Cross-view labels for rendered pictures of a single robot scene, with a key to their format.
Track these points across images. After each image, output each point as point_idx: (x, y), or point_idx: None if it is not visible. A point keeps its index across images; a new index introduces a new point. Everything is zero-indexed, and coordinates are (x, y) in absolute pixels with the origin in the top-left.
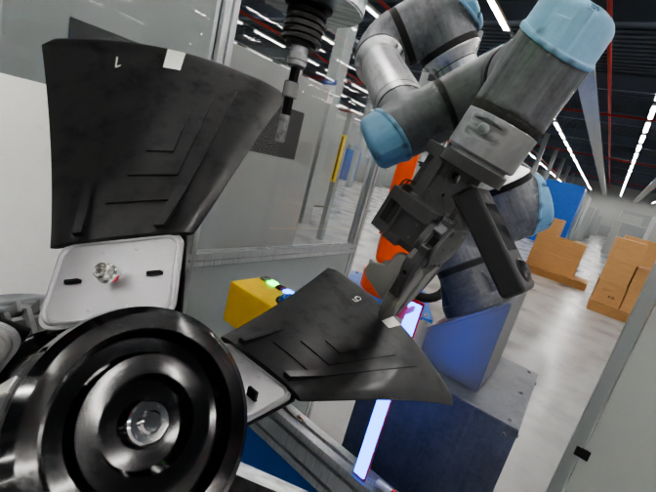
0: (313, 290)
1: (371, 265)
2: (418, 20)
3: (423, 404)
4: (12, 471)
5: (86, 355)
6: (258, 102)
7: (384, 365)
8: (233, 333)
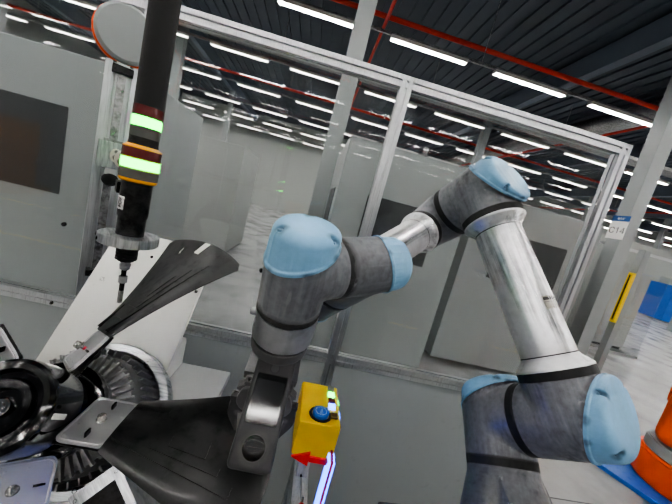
0: None
1: None
2: (449, 197)
3: None
4: None
5: (4, 371)
6: (212, 272)
7: (189, 476)
8: (148, 401)
